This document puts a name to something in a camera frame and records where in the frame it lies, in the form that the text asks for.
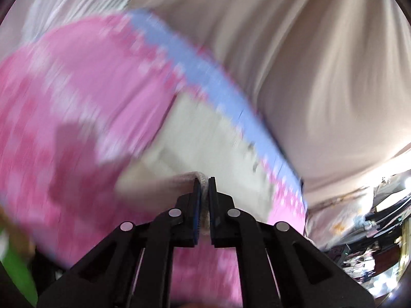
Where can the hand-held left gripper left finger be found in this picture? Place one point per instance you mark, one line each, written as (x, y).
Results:
(196, 205)

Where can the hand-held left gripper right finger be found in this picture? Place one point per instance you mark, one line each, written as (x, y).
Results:
(212, 205)

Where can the cream small garment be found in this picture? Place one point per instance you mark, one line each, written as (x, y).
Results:
(205, 154)

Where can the pink checkered blanket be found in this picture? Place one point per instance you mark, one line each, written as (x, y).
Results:
(83, 118)

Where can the cluttered shelf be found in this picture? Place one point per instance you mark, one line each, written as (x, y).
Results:
(372, 231)

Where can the beige curtain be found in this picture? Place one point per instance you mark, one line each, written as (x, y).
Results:
(305, 70)

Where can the green stick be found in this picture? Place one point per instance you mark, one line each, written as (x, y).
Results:
(17, 263)

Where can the white sheer curtain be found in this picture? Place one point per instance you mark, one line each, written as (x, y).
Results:
(70, 0)

